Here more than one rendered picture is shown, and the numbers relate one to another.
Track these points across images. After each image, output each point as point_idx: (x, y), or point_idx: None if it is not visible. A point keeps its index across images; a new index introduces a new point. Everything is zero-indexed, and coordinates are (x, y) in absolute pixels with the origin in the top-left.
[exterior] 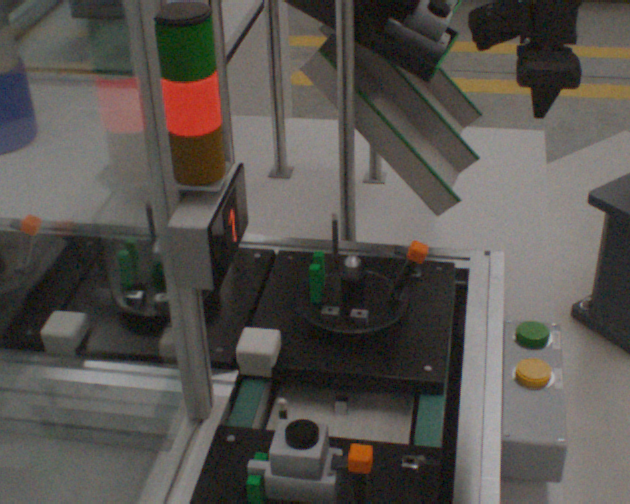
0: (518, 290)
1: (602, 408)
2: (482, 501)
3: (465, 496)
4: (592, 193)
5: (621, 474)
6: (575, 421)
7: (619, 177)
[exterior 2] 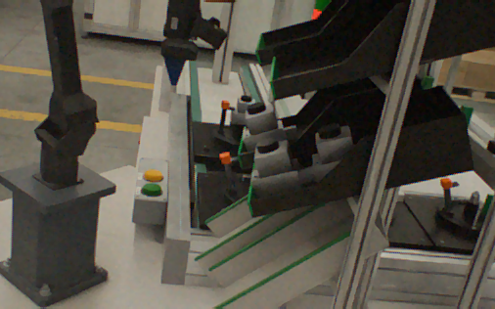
0: (144, 297)
1: (102, 228)
2: (176, 147)
3: (183, 148)
4: (113, 184)
5: (101, 203)
6: (118, 223)
7: (88, 194)
